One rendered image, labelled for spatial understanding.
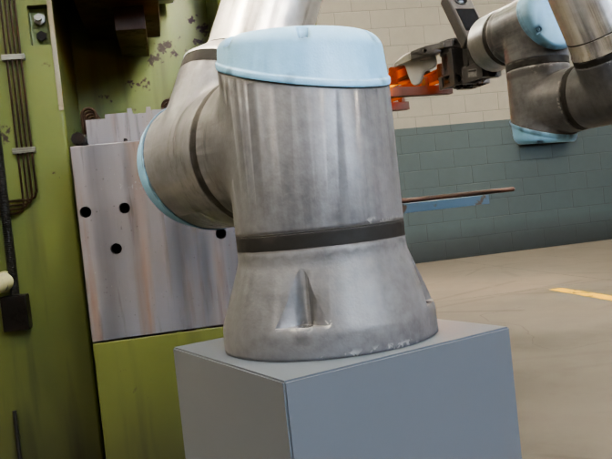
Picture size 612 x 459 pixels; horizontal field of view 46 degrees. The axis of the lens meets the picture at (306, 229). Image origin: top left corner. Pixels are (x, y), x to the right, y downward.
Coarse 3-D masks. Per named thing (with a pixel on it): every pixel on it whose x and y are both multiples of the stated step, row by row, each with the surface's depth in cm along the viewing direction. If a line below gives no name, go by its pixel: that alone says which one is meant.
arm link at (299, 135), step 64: (256, 64) 58; (320, 64) 57; (384, 64) 62; (192, 128) 68; (256, 128) 58; (320, 128) 57; (384, 128) 60; (256, 192) 59; (320, 192) 57; (384, 192) 60
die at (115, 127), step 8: (128, 112) 171; (152, 112) 172; (88, 120) 169; (96, 120) 169; (104, 120) 170; (112, 120) 170; (120, 120) 170; (128, 120) 171; (136, 120) 171; (144, 120) 171; (88, 128) 169; (96, 128) 169; (104, 128) 170; (112, 128) 170; (120, 128) 170; (128, 128) 171; (136, 128) 171; (144, 128) 171; (88, 136) 169; (96, 136) 169; (104, 136) 170; (112, 136) 170; (120, 136) 170; (128, 136) 171; (136, 136) 171
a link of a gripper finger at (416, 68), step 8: (408, 56) 129; (432, 56) 127; (400, 64) 131; (408, 64) 130; (416, 64) 129; (424, 64) 128; (432, 64) 127; (408, 72) 130; (416, 72) 129; (424, 72) 128; (416, 80) 129
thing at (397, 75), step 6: (402, 66) 144; (390, 72) 147; (396, 72) 146; (402, 72) 146; (426, 72) 139; (396, 78) 146; (402, 78) 144; (408, 78) 143; (390, 84) 147; (396, 84) 147; (402, 84) 148
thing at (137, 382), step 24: (144, 336) 166; (168, 336) 167; (192, 336) 168; (216, 336) 169; (96, 360) 164; (120, 360) 165; (144, 360) 166; (168, 360) 167; (120, 384) 165; (144, 384) 166; (168, 384) 167; (120, 408) 165; (144, 408) 166; (168, 408) 167; (120, 432) 165; (144, 432) 166; (168, 432) 167; (120, 456) 165; (144, 456) 166; (168, 456) 167
